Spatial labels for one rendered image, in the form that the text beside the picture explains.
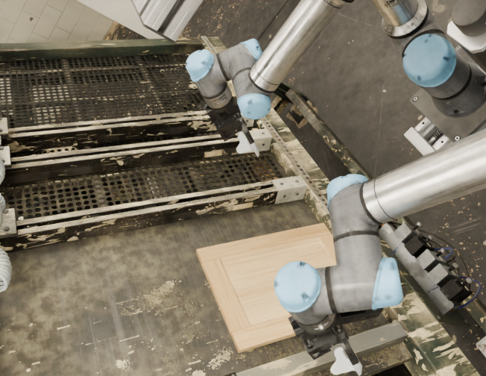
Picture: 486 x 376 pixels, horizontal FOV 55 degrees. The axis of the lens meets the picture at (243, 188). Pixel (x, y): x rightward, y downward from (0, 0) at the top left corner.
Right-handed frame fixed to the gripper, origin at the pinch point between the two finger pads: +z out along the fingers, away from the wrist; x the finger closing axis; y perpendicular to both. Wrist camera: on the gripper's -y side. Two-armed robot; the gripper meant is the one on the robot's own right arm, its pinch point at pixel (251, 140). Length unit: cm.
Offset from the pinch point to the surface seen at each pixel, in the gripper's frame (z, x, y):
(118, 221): 3, -2, 50
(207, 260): 18.6, 18.2, 31.0
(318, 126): 107, -87, -41
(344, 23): 99, -148, -94
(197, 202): 16.2, -3.2, 26.5
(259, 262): 27.5, 22.7, 17.2
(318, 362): 25, 60, 14
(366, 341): 34, 59, 0
